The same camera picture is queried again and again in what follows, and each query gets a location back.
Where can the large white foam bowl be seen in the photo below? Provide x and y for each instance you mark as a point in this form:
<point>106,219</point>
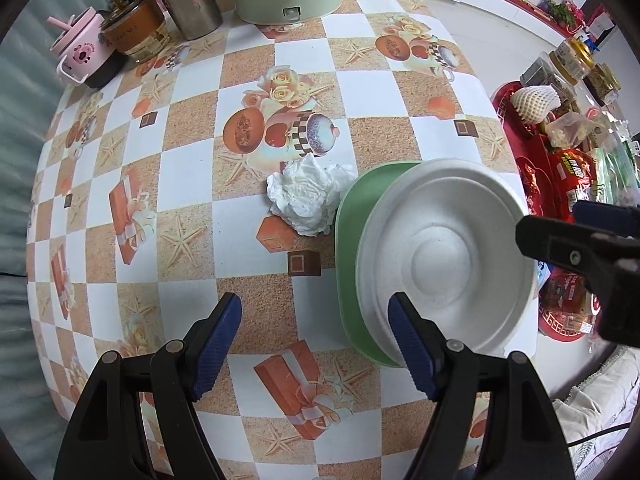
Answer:
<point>444,233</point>

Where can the clear red candy dish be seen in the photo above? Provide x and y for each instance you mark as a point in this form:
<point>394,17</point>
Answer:
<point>536,188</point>

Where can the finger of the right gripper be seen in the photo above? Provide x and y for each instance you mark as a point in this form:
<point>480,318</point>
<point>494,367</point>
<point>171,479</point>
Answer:
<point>576,248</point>
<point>623,221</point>

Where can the white foam fruit net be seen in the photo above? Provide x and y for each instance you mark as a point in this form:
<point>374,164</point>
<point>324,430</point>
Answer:
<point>534,103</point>

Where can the clear bag of snacks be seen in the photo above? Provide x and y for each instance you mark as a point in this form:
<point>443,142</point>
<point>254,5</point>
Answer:
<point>569,130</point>

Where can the red round tray table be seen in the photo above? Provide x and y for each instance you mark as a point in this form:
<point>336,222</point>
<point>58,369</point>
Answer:
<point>524,140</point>

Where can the gold lidded glass jar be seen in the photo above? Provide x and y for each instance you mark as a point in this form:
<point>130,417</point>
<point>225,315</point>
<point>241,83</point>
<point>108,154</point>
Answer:
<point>572,59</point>

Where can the grey-green curtain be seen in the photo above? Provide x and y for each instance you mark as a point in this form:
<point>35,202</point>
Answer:
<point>31,428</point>

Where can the amber glass jar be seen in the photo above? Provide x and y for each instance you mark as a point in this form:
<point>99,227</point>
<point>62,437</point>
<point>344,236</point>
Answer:
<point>137,28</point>

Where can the red snack bag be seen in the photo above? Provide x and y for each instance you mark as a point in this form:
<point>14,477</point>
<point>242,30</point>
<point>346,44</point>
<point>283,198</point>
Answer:
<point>574,179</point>

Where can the potted plant with flowers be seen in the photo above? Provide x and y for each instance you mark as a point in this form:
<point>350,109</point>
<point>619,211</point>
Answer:
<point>564,13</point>

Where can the crumpled white tissue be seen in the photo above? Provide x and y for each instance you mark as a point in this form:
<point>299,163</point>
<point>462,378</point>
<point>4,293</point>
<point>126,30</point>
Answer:
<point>306,195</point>

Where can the pink lidded mug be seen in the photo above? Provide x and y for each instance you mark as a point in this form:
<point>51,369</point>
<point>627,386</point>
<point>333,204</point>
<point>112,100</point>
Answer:
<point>85,56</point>

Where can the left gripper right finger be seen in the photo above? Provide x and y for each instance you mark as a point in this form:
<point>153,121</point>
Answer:
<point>523,438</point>

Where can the patterned plastic tablecloth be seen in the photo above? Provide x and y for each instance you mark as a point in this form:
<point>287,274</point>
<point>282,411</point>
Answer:
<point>150,202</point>

